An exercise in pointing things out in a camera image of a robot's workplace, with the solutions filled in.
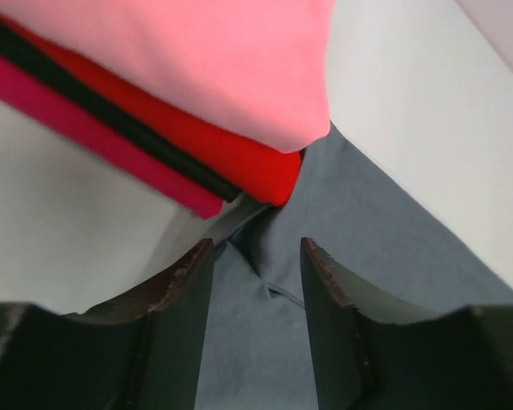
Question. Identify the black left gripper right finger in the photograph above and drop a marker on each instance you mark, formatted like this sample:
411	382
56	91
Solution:
372	350

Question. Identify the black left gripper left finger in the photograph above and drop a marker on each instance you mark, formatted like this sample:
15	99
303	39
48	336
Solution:
139	350

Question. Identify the grey blue t shirt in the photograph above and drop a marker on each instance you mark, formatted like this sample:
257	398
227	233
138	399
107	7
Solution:
256	353

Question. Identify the magenta folded t shirt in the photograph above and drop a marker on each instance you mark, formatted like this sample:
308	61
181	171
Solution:
38	101

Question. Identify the red folded t shirt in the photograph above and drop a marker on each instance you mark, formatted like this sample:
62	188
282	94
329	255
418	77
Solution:
263	173

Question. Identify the pink folded t shirt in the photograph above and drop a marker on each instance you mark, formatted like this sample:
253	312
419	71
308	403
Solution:
255	68

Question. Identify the black folded t shirt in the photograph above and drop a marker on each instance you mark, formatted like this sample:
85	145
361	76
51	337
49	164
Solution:
37	65

